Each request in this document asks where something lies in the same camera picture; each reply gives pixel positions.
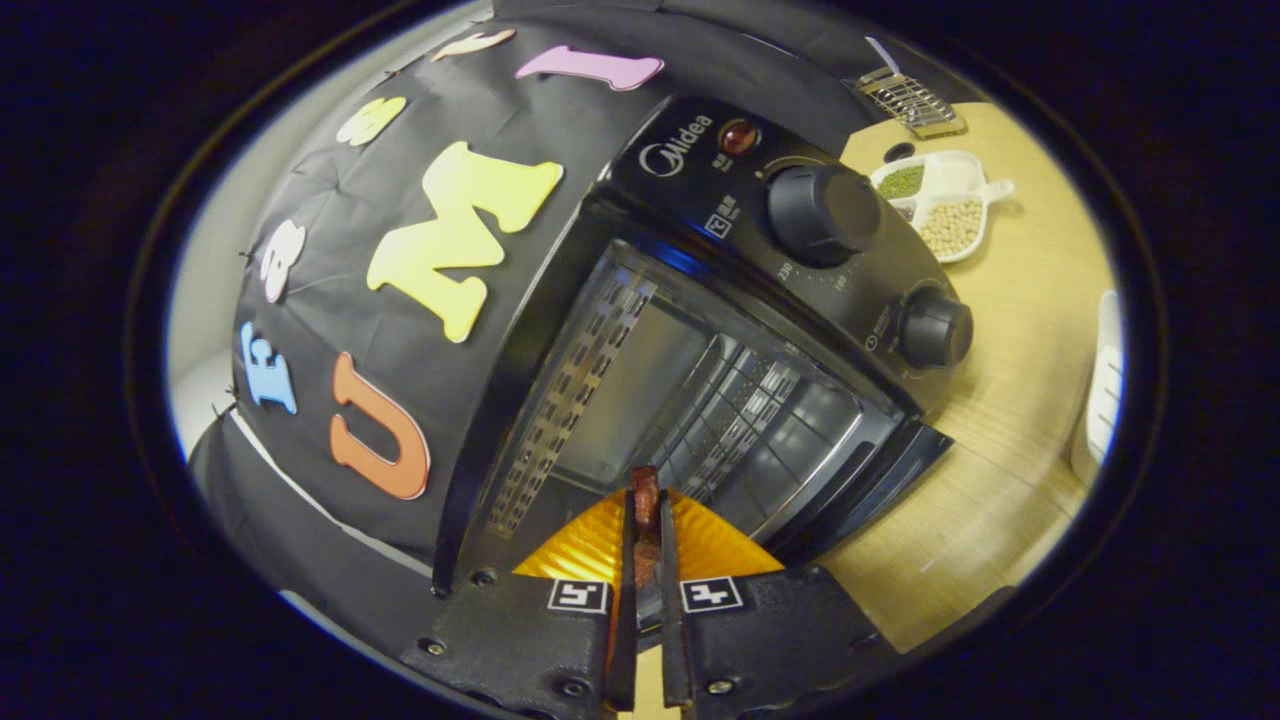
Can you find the metal mesh utensil holder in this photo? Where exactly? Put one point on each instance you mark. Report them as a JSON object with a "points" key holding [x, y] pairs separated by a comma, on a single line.
{"points": [[915, 103]]}

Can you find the white rectangular plate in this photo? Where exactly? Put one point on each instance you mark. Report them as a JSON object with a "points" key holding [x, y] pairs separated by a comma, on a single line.
{"points": [[1100, 400]]}

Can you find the black toaster oven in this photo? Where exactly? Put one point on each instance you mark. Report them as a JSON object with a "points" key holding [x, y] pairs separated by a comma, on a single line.
{"points": [[820, 215]]}

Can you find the small black round object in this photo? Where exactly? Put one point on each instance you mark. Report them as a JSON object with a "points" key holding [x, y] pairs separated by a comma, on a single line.
{"points": [[898, 152]]}

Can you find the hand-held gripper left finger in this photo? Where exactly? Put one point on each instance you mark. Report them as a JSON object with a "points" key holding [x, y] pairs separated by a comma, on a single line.
{"points": [[625, 620]]}

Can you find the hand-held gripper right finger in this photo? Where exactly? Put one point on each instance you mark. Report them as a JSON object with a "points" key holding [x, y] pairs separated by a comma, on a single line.
{"points": [[672, 620]]}

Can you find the white divided dish with beans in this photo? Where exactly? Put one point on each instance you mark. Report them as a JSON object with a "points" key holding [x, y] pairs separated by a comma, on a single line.
{"points": [[950, 225]]}

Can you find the brown meat piece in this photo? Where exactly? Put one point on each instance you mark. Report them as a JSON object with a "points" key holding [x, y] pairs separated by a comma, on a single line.
{"points": [[646, 520]]}

